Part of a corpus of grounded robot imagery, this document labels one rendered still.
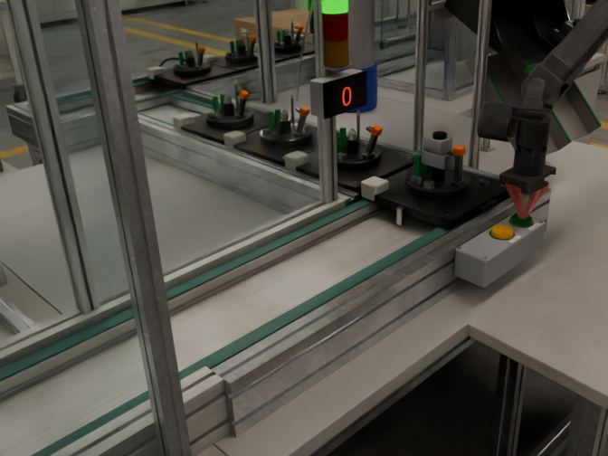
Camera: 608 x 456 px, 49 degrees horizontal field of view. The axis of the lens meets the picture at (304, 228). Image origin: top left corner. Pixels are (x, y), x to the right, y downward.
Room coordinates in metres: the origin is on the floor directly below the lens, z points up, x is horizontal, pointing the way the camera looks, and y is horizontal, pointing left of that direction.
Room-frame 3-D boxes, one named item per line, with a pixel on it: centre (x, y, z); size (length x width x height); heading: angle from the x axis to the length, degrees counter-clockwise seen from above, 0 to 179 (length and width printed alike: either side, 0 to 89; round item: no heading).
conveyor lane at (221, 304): (1.18, -0.06, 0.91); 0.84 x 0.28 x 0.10; 132
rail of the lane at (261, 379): (1.06, -0.20, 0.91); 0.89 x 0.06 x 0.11; 132
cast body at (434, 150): (1.37, -0.29, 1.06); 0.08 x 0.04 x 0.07; 42
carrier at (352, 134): (1.55, -0.13, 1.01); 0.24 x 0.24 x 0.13; 42
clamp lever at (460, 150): (1.33, -0.33, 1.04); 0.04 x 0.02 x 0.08; 42
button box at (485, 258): (1.15, -0.38, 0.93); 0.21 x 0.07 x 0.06; 132
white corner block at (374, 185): (1.37, -0.16, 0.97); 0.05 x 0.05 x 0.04; 42
